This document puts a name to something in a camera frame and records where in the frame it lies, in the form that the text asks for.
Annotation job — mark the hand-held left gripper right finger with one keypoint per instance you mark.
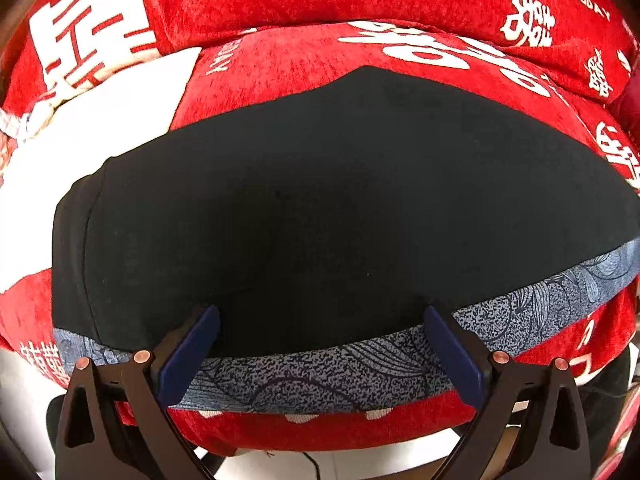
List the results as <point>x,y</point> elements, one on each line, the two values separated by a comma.
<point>452,355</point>

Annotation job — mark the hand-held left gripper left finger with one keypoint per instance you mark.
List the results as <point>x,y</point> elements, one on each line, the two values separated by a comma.
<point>192,350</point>

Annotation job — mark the black pants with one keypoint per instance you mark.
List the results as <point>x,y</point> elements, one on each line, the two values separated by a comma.
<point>325,200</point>

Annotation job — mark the blue-grey patterned cloth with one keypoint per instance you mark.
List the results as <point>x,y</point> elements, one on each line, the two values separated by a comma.
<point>320,380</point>

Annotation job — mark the white cloth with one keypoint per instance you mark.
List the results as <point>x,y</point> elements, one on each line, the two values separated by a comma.
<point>100,125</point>

